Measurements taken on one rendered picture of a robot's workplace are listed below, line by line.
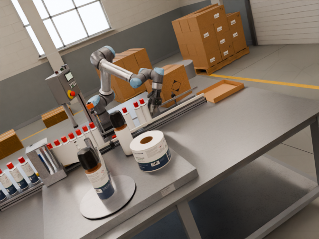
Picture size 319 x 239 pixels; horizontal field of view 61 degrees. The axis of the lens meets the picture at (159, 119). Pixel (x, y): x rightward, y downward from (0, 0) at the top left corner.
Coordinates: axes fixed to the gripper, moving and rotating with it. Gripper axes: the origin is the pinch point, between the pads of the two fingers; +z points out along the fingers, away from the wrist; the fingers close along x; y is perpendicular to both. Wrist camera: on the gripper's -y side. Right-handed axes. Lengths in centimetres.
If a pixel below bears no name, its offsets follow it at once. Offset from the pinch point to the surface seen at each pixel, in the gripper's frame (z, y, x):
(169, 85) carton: -21.9, -18.5, 20.6
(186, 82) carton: -26, -22, 38
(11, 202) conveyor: 63, 6, -93
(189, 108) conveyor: -7.7, 6.0, 28.7
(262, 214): 49, 71, 59
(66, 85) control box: -16, -1, -64
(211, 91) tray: -21, -9, 57
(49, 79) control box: -18, -2, -74
